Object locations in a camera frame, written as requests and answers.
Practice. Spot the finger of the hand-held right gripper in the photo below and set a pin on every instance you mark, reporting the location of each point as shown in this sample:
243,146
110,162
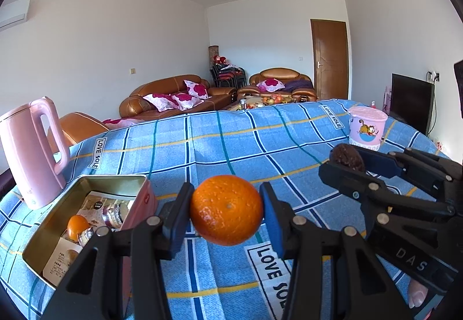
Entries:
383,163
343,177

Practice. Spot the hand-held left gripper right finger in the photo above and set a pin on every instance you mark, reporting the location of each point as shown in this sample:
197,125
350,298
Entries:
272,220

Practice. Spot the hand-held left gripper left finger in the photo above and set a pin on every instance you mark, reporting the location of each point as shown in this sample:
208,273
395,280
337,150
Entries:
179,220

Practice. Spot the dark red date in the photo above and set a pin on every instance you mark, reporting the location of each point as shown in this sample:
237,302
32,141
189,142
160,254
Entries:
347,155

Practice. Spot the pink tin box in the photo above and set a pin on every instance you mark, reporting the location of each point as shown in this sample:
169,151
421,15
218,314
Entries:
141,197

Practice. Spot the large orange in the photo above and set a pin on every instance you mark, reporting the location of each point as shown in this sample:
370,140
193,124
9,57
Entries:
226,209

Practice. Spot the person's right hand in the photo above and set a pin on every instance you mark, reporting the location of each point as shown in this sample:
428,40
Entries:
416,296

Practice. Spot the pink cartoon bucket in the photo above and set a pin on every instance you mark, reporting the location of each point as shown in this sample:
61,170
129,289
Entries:
367,128

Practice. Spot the black television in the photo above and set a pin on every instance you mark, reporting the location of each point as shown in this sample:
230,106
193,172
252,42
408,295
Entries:
412,103

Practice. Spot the printed paper leaflet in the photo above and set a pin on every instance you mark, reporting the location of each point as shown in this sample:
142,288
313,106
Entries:
94,206

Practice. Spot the blue plaid tablecloth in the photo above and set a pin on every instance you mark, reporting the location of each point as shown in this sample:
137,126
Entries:
235,139

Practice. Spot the small orange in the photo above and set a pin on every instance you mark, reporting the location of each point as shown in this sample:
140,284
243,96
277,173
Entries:
77,226

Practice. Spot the purple blanket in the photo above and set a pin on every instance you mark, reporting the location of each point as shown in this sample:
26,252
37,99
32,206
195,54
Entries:
298,85

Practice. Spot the cluttered coffee table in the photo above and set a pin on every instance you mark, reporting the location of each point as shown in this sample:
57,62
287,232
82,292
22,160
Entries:
260,102

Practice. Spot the white red floral pillow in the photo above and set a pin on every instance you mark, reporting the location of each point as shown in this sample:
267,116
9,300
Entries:
197,89
161,102
270,85
186,100
119,123

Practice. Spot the brown wooden door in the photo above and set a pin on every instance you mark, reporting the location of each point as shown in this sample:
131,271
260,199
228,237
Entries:
329,60

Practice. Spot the long brown leather sofa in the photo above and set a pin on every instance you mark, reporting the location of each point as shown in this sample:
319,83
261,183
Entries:
141,105

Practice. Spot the brown leather armchair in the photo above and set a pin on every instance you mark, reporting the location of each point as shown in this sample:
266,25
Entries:
278,73

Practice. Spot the orange leather seat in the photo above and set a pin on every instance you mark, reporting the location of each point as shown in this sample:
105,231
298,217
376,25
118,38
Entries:
76,126

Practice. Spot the stack of dark chairs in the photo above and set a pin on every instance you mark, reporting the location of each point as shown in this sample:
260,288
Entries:
228,77

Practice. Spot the pink electric kettle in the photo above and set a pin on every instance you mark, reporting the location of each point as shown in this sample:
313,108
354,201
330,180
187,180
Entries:
25,161

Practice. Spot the red stuffed toy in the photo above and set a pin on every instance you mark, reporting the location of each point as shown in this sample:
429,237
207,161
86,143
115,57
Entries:
220,60

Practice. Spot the tall patterned vase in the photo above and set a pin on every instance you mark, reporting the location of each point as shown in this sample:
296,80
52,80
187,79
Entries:
213,54

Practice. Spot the white air conditioner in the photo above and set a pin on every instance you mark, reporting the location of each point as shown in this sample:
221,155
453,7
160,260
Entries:
12,16

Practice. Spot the wall socket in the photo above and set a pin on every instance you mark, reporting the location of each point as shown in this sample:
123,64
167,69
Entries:
436,76

